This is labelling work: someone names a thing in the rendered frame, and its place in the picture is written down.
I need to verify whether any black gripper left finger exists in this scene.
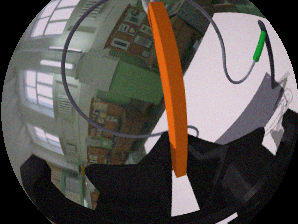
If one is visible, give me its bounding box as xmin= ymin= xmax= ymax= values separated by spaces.
xmin=84 ymin=132 xmax=173 ymax=217

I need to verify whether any orange handle with grey loop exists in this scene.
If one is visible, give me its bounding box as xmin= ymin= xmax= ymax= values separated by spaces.
xmin=142 ymin=0 xmax=188 ymax=179

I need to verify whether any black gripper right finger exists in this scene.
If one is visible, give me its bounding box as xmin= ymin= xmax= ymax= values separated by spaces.
xmin=186 ymin=127 xmax=265 ymax=209

